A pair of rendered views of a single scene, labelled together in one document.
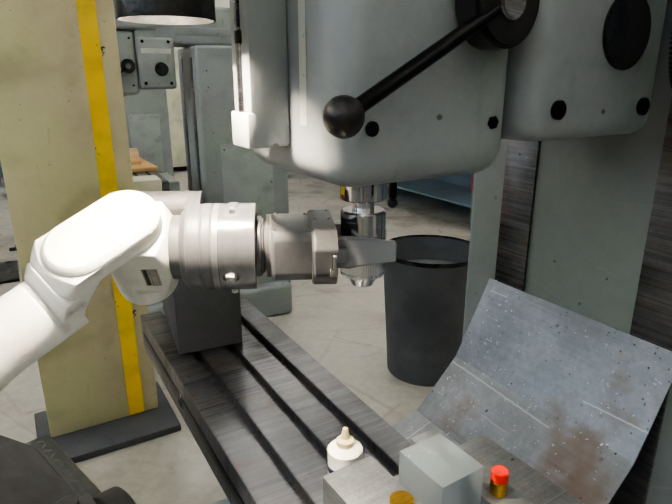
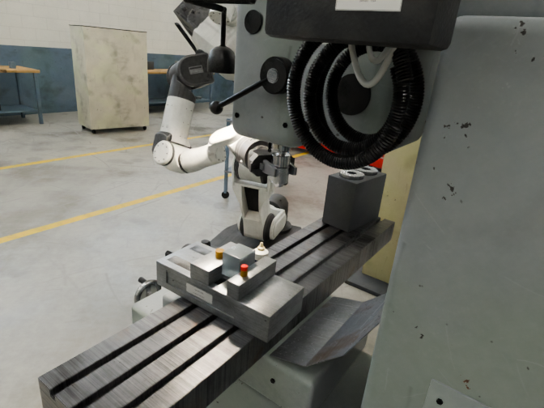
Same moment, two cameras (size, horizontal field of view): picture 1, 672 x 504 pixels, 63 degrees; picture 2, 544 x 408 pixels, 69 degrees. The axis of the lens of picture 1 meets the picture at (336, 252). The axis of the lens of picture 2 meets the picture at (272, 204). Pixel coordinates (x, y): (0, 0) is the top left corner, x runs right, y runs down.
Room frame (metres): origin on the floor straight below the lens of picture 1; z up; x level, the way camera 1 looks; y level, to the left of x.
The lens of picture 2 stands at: (0.15, -0.87, 1.50)
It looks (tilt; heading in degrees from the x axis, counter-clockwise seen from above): 21 degrees down; 65
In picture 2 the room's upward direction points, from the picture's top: 5 degrees clockwise
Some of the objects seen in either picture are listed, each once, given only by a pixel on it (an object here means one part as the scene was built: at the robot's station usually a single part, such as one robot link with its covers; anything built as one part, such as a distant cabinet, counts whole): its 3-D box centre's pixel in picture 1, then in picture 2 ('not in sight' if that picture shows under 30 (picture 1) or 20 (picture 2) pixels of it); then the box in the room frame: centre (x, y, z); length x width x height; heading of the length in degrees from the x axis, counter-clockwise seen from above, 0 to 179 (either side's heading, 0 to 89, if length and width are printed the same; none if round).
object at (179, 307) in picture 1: (196, 280); (354, 196); (1.03, 0.28, 1.01); 0.22 x 0.12 x 0.20; 24
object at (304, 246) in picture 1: (275, 247); (262, 159); (0.55, 0.06, 1.23); 0.13 x 0.12 x 0.10; 6
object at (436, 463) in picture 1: (439, 484); (238, 261); (0.44, -0.10, 1.03); 0.06 x 0.05 x 0.06; 33
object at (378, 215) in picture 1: (363, 213); (281, 155); (0.55, -0.03, 1.26); 0.05 x 0.05 x 0.01
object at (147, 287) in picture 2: not in sight; (154, 298); (0.30, 0.40, 0.61); 0.16 x 0.12 x 0.12; 121
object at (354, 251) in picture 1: (365, 252); (268, 169); (0.52, -0.03, 1.23); 0.06 x 0.02 x 0.03; 96
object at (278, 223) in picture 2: not in sight; (261, 221); (0.89, 0.82, 0.68); 0.21 x 0.20 x 0.13; 47
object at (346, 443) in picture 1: (345, 468); (260, 260); (0.53, -0.01, 0.97); 0.04 x 0.04 x 0.11
